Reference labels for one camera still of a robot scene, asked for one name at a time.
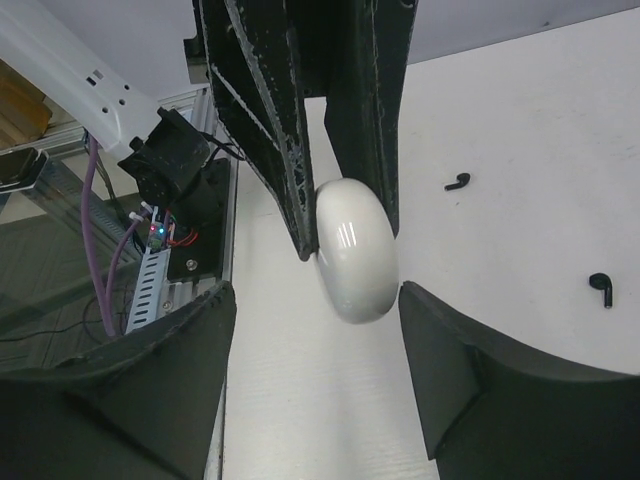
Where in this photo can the cardboard boxes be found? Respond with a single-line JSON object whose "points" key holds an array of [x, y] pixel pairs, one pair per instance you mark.
{"points": [[24, 115]]}

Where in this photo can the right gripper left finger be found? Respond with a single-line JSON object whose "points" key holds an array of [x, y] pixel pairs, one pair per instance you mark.
{"points": [[140, 407]]}

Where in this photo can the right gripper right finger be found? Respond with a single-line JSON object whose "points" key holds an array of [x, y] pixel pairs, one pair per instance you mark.
{"points": [[491, 407]]}

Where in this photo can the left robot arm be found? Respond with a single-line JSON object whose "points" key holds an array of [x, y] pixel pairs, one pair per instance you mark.
{"points": [[122, 119]]}

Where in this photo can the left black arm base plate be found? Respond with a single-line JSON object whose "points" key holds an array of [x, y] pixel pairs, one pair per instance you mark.
{"points": [[199, 240]]}

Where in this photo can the small circuit board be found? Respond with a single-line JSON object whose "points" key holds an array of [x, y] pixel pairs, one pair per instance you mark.
{"points": [[157, 239]]}

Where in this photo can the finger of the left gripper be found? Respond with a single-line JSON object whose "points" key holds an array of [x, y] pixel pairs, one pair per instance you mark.
{"points": [[365, 92], [255, 76]]}

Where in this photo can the black earbud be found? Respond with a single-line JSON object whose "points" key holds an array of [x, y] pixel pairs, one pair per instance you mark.
{"points": [[462, 180], [603, 283]]}

